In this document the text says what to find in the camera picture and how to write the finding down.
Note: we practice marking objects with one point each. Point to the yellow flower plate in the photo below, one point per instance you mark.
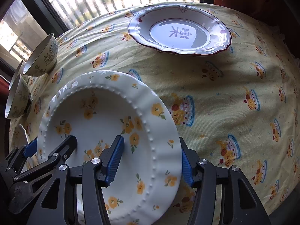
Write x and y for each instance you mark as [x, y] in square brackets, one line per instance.
[105, 112]

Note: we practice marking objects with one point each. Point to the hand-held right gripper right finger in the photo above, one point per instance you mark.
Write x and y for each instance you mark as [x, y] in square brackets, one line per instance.
[187, 167]

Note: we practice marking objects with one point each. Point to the yellow printed tablecloth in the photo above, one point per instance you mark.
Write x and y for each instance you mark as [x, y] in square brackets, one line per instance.
[211, 93]

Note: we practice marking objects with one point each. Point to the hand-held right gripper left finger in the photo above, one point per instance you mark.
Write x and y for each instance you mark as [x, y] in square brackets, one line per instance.
[114, 160]

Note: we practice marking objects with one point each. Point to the black window frame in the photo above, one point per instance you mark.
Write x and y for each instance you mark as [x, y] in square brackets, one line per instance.
[42, 2]

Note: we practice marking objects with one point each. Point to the red-rimmed white plate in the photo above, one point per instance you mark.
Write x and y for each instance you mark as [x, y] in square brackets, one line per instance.
[180, 34]

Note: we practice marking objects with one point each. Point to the floral bowl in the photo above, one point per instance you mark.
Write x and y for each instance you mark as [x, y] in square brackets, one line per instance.
[17, 98]
[20, 69]
[44, 56]

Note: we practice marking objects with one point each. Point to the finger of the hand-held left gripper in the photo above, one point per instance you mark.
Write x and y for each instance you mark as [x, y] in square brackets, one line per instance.
[30, 148]
[66, 145]

